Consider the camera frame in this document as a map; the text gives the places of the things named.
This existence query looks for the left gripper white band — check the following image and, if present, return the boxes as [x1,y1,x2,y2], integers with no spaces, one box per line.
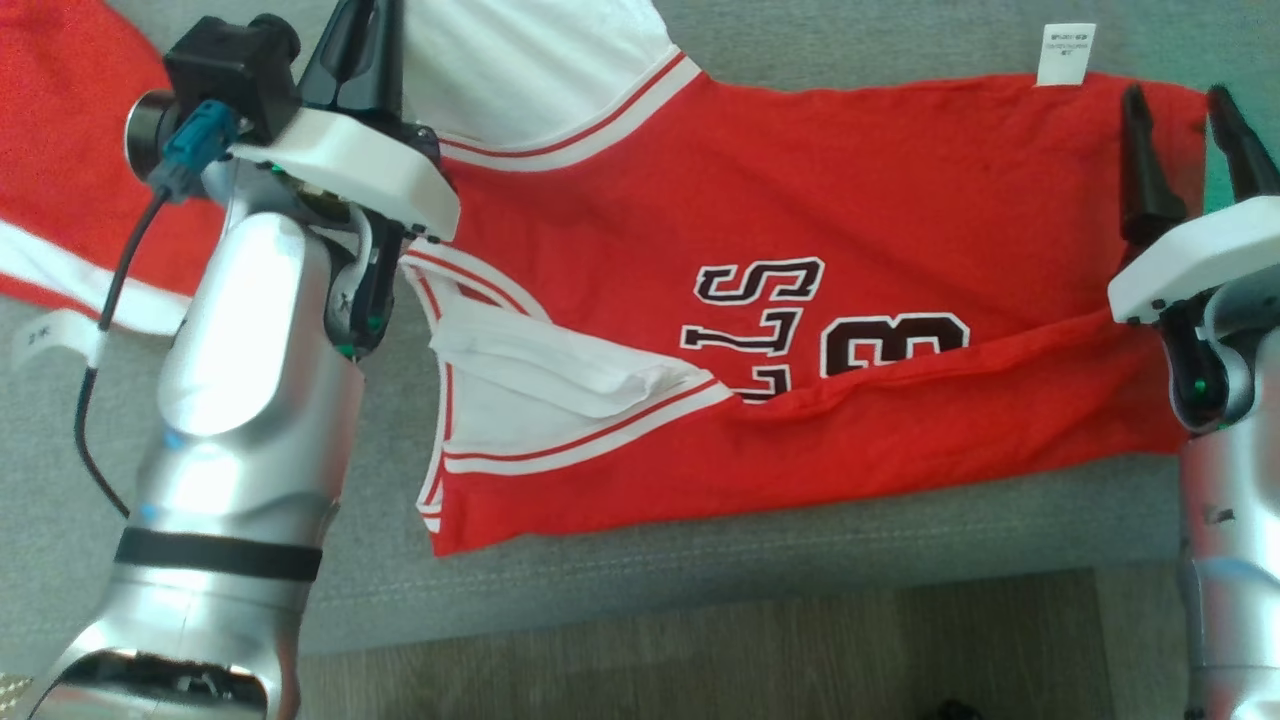
[228,0,461,361]

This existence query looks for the white cable label tag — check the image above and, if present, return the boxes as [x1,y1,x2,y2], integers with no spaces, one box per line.
[12,310,107,372]

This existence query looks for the red basketball jersey white sleeves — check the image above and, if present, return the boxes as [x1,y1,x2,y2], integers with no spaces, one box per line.
[390,0,1211,558]

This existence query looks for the red shorts white stripe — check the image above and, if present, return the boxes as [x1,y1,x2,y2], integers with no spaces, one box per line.
[0,0,227,336]

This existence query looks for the teal cable connector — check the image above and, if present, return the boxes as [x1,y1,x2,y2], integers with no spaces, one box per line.
[148,100,240,202]

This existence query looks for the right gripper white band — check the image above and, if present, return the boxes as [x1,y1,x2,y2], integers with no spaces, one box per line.
[1108,85,1280,429]

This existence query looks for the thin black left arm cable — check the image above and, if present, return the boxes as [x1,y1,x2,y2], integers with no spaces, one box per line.
[75,190,173,517]

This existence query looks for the grey sofa seat cushion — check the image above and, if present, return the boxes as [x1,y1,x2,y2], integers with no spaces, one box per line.
[0,0,1280,683]

